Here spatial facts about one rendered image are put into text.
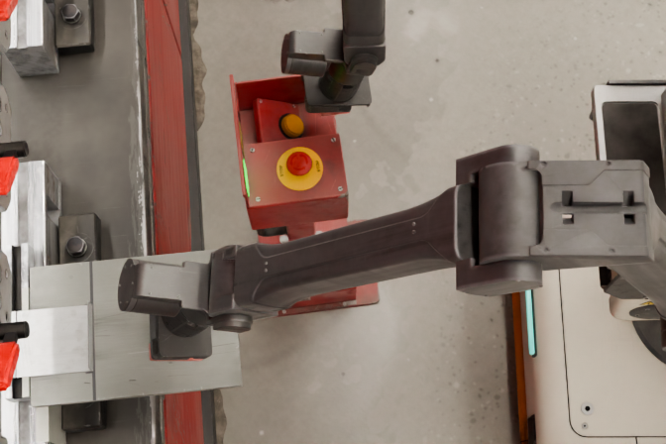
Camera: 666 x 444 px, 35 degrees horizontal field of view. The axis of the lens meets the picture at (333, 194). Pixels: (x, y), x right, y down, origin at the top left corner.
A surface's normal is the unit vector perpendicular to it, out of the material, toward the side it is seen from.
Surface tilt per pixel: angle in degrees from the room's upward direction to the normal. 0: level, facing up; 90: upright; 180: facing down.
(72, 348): 0
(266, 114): 35
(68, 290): 0
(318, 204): 90
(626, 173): 6
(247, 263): 50
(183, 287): 29
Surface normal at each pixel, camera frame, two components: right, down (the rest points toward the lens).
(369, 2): 0.06, 0.94
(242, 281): -0.77, -0.20
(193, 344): 0.48, -0.33
